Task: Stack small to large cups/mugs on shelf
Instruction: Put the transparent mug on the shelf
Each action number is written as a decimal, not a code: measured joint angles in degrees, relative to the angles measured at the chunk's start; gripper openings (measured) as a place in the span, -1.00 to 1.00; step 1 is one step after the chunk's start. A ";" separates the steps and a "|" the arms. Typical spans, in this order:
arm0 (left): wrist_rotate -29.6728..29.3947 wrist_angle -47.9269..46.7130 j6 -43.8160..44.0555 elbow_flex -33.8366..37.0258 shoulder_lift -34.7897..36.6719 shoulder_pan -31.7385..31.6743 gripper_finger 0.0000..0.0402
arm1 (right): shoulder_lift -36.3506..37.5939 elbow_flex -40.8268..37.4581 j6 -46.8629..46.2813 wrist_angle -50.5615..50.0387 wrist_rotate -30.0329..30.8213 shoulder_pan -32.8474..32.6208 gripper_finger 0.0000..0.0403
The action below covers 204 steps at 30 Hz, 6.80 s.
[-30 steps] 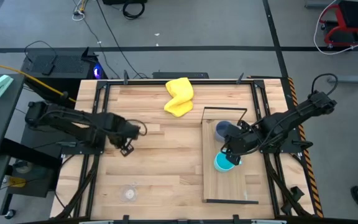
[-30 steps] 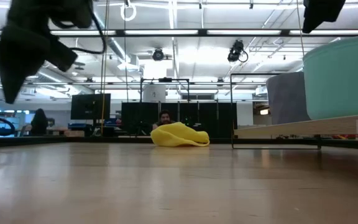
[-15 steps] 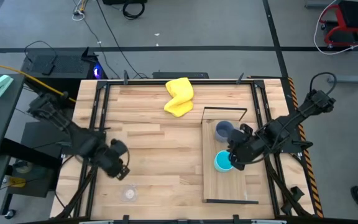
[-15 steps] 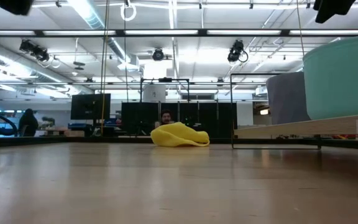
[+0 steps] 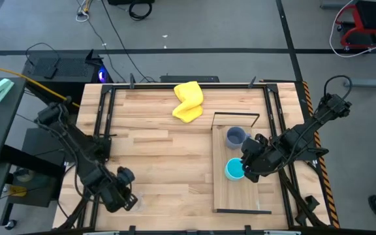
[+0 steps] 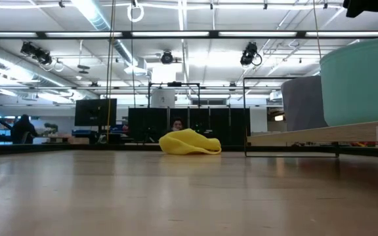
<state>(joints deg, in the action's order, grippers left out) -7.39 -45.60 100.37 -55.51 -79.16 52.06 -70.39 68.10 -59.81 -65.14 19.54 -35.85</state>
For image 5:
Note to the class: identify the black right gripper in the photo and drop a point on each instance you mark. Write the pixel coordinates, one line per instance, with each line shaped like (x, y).
(263, 156)

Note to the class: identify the yellow folded cloth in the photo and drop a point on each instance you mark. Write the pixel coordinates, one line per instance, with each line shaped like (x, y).
(189, 98)

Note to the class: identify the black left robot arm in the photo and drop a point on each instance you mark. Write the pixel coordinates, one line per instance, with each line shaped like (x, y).
(73, 140)

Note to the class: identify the black caster wheel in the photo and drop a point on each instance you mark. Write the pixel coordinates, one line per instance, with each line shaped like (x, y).
(11, 224)

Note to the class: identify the black computer tower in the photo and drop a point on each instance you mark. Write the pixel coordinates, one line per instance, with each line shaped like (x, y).
(70, 68)

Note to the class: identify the mint green stapler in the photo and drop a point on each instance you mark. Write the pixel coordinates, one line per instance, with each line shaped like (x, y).
(0, 89)

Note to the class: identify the grey metal base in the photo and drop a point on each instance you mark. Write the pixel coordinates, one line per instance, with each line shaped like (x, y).
(370, 83)
(335, 5)

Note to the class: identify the teal ceramic mug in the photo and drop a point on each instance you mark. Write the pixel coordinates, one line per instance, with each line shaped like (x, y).
(233, 169)

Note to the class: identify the black cart shelf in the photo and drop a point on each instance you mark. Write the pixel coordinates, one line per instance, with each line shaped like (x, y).
(41, 140)

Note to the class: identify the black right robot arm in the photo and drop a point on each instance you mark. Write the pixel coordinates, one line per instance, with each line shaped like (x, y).
(325, 114)

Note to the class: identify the wooden tray with black frame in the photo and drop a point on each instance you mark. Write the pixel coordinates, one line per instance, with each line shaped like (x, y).
(237, 196)

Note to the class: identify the grey tape roll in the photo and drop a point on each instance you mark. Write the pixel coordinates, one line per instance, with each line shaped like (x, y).
(23, 170)

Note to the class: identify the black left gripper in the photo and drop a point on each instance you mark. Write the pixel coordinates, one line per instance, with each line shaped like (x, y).
(116, 194)

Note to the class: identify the black aluminium table frame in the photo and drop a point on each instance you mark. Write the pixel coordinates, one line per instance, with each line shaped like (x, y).
(188, 86)

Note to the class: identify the red and black stool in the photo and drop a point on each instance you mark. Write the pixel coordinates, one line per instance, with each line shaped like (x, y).
(370, 14)

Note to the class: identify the blue-grey ceramic mug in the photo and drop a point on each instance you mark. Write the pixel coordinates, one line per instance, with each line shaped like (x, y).
(235, 137)

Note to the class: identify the small black adapter box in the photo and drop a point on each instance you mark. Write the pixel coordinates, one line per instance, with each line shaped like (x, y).
(50, 73)

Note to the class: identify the black equipment box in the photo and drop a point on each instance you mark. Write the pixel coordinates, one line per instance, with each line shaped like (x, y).
(122, 2)

